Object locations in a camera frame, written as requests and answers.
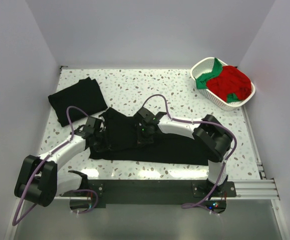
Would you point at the white plastic laundry basket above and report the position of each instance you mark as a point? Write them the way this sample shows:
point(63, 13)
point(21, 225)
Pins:
point(205, 66)

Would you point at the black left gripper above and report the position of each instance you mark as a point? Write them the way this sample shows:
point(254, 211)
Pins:
point(95, 139)

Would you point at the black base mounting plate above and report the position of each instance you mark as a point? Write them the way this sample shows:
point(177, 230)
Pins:
point(152, 192)

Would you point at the green t-shirt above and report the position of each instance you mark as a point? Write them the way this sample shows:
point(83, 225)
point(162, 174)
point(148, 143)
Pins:
point(216, 70)

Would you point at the red t-shirt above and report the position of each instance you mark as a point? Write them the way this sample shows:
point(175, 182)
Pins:
point(231, 85)

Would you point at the aluminium frame rail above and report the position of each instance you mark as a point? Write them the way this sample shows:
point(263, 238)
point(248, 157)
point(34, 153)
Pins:
point(264, 189)

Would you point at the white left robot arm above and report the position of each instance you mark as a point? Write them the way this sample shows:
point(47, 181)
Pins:
point(38, 178)

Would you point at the folded black t-shirt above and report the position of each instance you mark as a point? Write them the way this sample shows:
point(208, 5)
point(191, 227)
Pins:
point(85, 95)

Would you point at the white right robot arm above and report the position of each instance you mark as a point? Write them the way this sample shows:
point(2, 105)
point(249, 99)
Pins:
point(212, 140)

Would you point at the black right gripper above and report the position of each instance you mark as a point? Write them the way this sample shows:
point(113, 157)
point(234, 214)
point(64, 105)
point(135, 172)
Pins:
point(144, 137)

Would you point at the black t-shirt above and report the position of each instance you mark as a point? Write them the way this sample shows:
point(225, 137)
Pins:
point(121, 144)
point(85, 95)

